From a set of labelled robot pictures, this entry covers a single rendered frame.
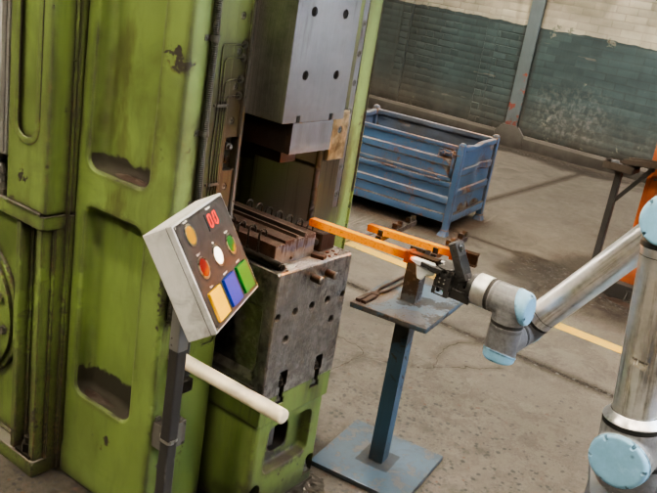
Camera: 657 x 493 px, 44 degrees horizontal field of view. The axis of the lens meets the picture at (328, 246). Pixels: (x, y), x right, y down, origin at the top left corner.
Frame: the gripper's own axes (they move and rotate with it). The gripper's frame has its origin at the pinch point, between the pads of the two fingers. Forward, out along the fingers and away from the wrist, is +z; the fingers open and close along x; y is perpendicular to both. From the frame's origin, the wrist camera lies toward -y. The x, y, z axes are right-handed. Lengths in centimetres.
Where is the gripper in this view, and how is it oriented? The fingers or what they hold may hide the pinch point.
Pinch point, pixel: (416, 255)
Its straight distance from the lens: 238.4
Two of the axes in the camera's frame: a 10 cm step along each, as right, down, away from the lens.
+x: 6.0, -1.7, 7.8
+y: -1.7, 9.3, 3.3
